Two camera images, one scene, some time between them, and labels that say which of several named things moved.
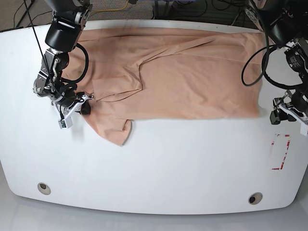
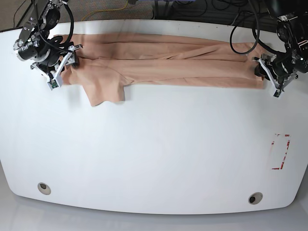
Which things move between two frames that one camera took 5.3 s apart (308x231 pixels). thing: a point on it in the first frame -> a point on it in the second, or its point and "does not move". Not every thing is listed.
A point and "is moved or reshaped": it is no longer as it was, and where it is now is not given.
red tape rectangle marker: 273,143 does not move
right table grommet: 255,198 does not move
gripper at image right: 295,105 -> 277,70
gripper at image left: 65,111 -> 52,65
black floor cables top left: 31,3 does not move
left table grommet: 44,188 does not move
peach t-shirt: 141,73 is moved or reshaped
